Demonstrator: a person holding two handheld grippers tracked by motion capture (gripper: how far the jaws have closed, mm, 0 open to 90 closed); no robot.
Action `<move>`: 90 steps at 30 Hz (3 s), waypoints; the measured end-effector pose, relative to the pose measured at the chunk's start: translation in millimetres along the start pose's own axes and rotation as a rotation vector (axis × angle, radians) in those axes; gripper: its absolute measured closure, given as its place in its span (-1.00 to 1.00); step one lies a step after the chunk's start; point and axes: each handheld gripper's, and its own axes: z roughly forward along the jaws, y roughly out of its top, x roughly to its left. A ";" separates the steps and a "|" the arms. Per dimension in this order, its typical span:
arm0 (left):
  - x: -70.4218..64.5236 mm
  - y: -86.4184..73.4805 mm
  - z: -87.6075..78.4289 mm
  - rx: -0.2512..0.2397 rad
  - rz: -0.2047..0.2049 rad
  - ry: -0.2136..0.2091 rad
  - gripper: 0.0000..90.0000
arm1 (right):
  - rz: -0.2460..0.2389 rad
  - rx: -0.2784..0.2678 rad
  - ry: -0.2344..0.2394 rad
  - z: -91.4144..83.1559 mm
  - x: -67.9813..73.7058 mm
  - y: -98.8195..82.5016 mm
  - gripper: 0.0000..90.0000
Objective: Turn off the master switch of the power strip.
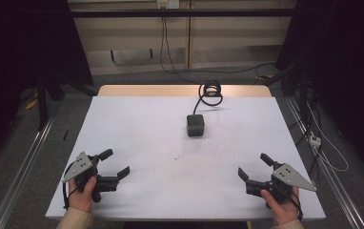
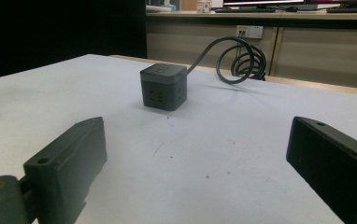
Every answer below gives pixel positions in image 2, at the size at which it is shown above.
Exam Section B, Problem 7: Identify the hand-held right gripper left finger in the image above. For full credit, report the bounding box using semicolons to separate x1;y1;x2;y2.
22;116;108;224

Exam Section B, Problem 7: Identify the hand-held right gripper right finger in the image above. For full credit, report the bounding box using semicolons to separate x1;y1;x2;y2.
285;116;357;224

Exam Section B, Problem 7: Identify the dark grey cube power socket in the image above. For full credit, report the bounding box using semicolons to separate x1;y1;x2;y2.
139;63;189;112

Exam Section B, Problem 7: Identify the black curtain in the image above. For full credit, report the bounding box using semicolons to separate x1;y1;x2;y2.
0;0;148;82

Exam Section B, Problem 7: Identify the wooden counter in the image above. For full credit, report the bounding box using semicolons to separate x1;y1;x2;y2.
145;10;357;91

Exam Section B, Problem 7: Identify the black keyboard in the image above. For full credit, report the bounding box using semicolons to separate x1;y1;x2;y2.
326;7;357;14
214;7;277;14

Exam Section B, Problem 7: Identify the computer monitor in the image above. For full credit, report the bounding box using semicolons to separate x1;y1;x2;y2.
222;0;306;9

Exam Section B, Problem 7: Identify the white cup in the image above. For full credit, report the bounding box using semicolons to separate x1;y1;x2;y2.
196;0;212;14

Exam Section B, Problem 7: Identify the black coiled power cable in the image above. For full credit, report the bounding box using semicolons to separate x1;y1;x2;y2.
186;35;267;85

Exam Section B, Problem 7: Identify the white wall socket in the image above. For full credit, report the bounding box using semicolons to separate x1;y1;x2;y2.
236;24;264;40

